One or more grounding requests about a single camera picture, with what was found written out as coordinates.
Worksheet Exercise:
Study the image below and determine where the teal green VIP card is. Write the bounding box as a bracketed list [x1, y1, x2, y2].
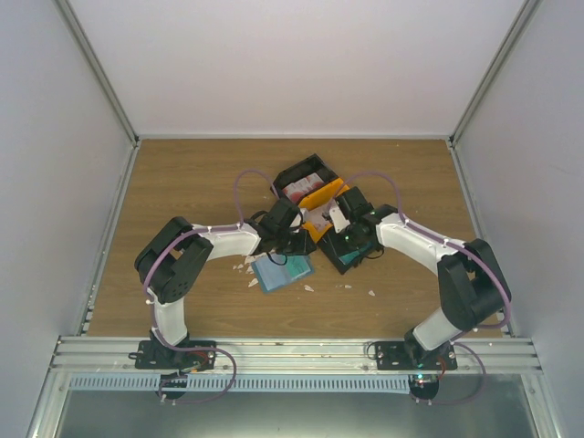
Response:
[285, 255, 314, 282]

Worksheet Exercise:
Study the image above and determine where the teal leather card holder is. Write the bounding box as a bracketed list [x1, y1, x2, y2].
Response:
[251, 255, 299, 294]

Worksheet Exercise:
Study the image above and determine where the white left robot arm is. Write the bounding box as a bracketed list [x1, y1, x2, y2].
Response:
[134, 198, 317, 369]

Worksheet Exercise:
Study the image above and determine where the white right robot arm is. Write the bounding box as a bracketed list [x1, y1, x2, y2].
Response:
[328, 187, 511, 370]

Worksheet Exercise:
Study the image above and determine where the teal card holder stack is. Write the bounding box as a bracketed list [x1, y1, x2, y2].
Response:
[339, 249, 369, 266]

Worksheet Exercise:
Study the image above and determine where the pink white card stack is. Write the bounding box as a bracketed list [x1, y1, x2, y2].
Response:
[306, 204, 332, 232]

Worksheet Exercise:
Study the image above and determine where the red white card stack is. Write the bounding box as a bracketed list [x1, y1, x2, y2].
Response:
[282, 172, 324, 203]

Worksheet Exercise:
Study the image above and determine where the black storage bin with cards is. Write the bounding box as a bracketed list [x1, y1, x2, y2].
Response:
[273, 153, 339, 203]

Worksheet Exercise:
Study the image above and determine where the black storage bin with holders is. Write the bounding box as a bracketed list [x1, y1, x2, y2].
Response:
[317, 228, 379, 275]

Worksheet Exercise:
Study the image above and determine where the yellow storage bin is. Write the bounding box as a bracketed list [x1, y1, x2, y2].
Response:
[298, 178, 347, 244]

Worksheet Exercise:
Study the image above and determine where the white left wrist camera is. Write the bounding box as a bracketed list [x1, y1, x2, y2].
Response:
[290, 208, 307, 230]

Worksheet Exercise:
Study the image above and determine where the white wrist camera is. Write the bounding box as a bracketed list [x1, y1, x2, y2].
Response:
[328, 206, 350, 234]
[290, 208, 307, 230]

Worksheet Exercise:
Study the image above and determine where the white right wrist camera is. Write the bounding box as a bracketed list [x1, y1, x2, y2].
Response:
[328, 206, 350, 234]

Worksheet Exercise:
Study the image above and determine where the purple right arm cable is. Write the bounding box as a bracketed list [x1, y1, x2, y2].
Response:
[335, 171, 512, 406]

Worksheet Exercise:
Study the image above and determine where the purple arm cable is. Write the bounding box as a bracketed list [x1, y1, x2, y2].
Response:
[335, 171, 512, 406]
[143, 169, 279, 405]

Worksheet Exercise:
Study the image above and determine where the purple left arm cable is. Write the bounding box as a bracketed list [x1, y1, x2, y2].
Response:
[143, 169, 279, 405]

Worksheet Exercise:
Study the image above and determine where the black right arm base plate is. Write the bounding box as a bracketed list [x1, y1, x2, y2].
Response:
[366, 340, 458, 402]

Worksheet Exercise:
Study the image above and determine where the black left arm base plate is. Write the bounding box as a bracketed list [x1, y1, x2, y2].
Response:
[134, 339, 218, 401]

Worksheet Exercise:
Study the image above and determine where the grey slotted cable duct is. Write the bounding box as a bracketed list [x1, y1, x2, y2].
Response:
[69, 373, 410, 394]

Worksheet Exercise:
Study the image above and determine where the aluminium mounting rail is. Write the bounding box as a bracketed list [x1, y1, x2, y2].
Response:
[50, 337, 542, 375]

